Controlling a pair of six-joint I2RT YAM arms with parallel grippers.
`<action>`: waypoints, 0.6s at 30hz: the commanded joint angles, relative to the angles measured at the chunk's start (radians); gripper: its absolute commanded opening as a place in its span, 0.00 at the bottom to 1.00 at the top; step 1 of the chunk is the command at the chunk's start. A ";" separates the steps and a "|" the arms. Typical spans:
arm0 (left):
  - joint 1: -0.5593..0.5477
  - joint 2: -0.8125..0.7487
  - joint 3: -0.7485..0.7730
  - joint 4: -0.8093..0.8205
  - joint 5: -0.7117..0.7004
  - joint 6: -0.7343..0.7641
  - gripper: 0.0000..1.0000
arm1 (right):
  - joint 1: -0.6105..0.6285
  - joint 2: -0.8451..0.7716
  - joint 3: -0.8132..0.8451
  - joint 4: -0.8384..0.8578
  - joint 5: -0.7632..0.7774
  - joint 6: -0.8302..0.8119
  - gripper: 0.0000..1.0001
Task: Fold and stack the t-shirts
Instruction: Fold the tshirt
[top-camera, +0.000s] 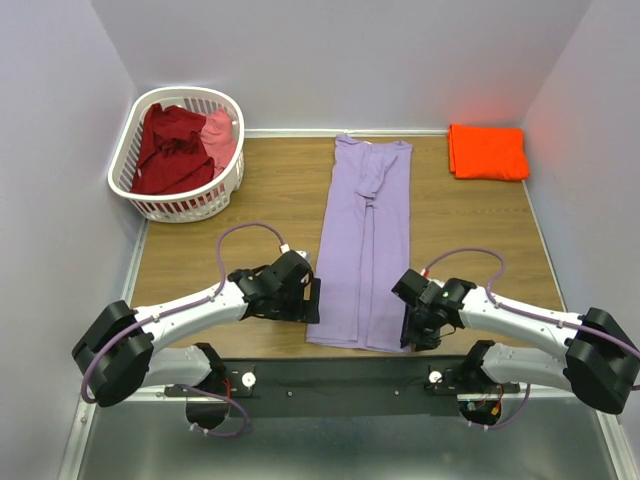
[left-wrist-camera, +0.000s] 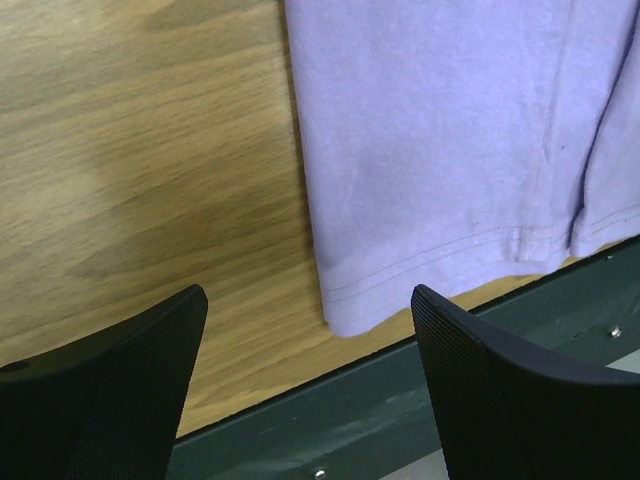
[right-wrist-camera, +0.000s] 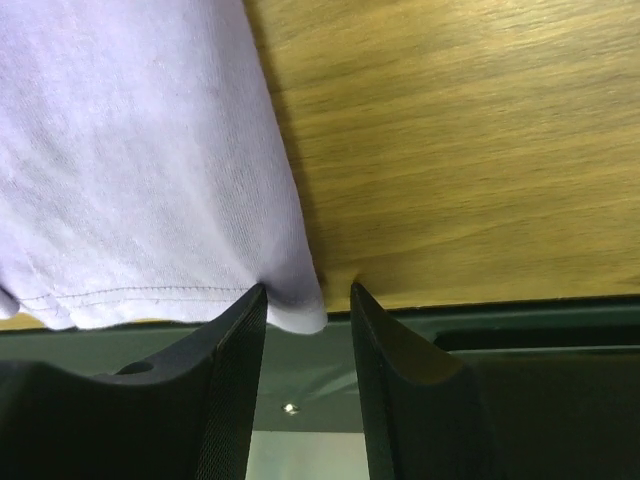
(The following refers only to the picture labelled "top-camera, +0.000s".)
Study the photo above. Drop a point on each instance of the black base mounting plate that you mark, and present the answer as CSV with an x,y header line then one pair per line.
x,y
350,386

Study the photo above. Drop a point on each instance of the white plastic laundry basket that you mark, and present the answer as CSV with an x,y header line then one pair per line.
x,y
196,205

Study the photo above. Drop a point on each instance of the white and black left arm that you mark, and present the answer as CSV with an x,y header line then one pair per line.
x,y
115,355

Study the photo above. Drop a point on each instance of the dark red t shirt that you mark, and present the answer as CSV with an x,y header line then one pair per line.
x,y
172,158

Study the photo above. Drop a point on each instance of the folded orange t shirt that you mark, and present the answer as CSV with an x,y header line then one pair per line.
x,y
487,153

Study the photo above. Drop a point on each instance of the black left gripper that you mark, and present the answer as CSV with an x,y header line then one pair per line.
x,y
305,310

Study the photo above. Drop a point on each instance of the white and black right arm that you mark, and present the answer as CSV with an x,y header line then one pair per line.
x,y
588,354

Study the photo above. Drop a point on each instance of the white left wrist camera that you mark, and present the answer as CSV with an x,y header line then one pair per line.
x,y
306,255

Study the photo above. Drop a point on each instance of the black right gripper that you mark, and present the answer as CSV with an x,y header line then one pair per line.
x,y
423,339

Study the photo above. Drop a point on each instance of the lavender t shirt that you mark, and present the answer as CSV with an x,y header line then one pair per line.
x,y
364,247

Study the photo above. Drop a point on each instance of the pink t shirt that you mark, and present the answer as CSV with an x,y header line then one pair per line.
x,y
218,140

